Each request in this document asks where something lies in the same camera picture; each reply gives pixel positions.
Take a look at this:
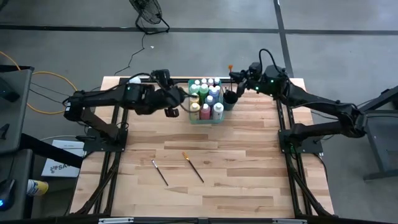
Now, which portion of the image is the white paper sheet with logo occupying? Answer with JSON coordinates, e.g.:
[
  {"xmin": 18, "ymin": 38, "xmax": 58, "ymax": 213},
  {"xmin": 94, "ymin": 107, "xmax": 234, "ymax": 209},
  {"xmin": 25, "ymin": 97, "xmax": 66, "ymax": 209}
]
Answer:
[{"xmin": 40, "ymin": 139, "xmax": 86, "ymax": 179}]

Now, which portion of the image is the black paintbrush silver ferrule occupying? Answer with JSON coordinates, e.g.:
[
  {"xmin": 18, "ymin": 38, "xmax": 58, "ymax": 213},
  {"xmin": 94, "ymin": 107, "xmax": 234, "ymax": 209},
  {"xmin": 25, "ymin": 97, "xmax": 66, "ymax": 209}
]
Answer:
[{"xmin": 150, "ymin": 159, "xmax": 169, "ymax": 187}]

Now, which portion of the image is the dark green plastic cup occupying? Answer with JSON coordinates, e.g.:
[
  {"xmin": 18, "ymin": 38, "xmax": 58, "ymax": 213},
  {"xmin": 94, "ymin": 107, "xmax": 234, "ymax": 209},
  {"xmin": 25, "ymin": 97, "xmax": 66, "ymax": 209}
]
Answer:
[{"xmin": 222, "ymin": 90, "xmax": 239, "ymax": 112}]

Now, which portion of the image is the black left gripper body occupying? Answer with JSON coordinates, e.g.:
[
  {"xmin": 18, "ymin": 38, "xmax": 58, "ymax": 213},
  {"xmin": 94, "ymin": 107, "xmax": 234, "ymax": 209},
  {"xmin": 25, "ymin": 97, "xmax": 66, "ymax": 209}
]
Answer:
[{"xmin": 151, "ymin": 85, "xmax": 188, "ymax": 110}]

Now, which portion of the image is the dark grey desk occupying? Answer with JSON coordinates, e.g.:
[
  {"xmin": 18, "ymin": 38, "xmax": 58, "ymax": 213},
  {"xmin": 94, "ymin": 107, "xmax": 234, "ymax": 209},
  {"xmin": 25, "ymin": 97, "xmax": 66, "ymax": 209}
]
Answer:
[{"xmin": 0, "ymin": 148, "xmax": 34, "ymax": 222}]

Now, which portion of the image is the silver bracket plate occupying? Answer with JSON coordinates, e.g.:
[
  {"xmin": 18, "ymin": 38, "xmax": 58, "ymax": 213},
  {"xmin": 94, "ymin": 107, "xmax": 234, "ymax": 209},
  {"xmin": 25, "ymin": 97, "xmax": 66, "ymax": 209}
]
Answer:
[
  {"xmin": 272, "ymin": 218, "xmax": 308, "ymax": 224},
  {"xmin": 98, "ymin": 217, "xmax": 134, "ymax": 224}
]

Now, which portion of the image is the large white paint bottle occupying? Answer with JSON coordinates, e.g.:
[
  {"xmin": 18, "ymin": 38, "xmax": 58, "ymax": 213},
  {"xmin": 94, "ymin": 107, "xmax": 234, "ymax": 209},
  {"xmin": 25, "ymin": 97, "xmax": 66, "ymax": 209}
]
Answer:
[{"xmin": 211, "ymin": 101, "xmax": 224, "ymax": 121}]

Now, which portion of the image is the large red paint bottle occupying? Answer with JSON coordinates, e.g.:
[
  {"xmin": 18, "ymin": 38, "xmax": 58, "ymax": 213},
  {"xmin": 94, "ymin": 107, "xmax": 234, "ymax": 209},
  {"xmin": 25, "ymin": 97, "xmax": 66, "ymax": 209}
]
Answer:
[{"xmin": 200, "ymin": 103, "xmax": 211, "ymax": 121}]

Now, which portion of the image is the grey side table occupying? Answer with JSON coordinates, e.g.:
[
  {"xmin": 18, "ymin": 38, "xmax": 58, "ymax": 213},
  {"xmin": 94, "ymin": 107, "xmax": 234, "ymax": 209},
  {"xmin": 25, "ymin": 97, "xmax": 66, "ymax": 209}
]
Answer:
[{"xmin": 0, "ymin": 64, "xmax": 35, "ymax": 156}]

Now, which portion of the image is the teal translucent plastic bin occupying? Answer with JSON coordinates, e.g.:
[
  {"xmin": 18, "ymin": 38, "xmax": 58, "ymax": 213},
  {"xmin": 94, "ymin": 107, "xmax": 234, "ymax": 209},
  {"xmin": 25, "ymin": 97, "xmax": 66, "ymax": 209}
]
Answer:
[{"xmin": 188, "ymin": 78, "xmax": 225, "ymax": 125}]

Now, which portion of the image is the black fan cable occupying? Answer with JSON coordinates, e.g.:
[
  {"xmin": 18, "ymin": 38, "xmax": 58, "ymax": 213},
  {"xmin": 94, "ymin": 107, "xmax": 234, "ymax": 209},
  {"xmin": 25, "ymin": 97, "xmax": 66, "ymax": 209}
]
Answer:
[{"xmin": 113, "ymin": 32, "xmax": 147, "ymax": 77}]

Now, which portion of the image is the yellow extension cord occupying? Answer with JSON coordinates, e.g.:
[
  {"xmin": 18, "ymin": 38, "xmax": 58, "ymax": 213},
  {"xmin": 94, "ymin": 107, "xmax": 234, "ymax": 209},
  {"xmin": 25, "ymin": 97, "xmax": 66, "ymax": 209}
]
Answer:
[{"xmin": 0, "ymin": 51, "xmax": 78, "ymax": 115}]

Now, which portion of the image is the black computer mouse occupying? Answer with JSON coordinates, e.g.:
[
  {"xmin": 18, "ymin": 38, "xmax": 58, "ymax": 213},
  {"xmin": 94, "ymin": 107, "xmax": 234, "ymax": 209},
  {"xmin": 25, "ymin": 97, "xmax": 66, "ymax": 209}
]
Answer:
[{"xmin": 0, "ymin": 179, "xmax": 16, "ymax": 212}]

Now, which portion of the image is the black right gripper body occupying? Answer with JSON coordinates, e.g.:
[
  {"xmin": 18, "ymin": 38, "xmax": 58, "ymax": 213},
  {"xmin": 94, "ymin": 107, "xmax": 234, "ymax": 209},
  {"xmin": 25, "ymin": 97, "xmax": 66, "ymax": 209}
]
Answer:
[{"xmin": 244, "ymin": 62, "xmax": 267, "ymax": 93}]

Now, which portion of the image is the black desk frame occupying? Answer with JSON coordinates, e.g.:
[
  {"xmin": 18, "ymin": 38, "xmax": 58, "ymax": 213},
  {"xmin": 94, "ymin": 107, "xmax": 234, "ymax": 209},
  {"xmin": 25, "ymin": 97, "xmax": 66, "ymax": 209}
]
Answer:
[{"xmin": 357, "ymin": 85, "xmax": 398, "ymax": 182}]

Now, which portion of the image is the black aluminium rig frame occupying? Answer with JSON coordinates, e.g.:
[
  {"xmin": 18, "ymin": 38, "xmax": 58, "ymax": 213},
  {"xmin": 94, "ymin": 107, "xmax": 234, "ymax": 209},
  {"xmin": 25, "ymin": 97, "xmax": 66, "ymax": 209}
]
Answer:
[{"xmin": 70, "ymin": 76, "xmax": 335, "ymax": 224}]

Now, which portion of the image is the yellow and white can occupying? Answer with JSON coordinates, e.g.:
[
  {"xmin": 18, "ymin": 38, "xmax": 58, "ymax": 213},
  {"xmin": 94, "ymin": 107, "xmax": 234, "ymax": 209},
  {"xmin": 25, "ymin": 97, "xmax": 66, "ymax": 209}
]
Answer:
[{"xmin": 26, "ymin": 179, "xmax": 50, "ymax": 197}]

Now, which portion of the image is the black diagonal bar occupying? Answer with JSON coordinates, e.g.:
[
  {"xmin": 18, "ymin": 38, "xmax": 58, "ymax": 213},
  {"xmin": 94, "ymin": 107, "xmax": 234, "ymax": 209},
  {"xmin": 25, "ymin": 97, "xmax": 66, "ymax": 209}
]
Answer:
[{"xmin": 19, "ymin": 133, "xmax": 85, "ymax": 169}]

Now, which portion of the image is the black floor fan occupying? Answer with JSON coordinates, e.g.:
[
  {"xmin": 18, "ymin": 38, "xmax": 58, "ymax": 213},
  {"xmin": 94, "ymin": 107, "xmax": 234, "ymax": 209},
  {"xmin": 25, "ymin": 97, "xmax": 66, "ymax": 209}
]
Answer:
[{"xmin": 128, "ymin": 0, "xmax": 171, "ymax": 35}]

